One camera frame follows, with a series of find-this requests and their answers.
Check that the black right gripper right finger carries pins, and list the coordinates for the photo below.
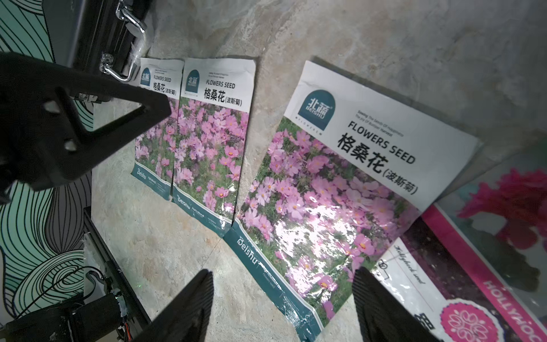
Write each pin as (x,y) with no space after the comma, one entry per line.
(380,315)

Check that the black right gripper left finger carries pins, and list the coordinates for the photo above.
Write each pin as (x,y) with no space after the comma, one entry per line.
(186,317)

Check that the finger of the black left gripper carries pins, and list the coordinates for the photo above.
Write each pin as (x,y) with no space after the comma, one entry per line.
(43,141)

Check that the pink cosmos seed packet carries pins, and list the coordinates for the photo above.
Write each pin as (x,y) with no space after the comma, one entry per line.
(155,149)
(214,109)
(347,172)

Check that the black metal case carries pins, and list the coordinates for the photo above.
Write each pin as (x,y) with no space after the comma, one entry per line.
(97,37)

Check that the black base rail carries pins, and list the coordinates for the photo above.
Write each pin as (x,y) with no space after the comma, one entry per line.
(97,254)

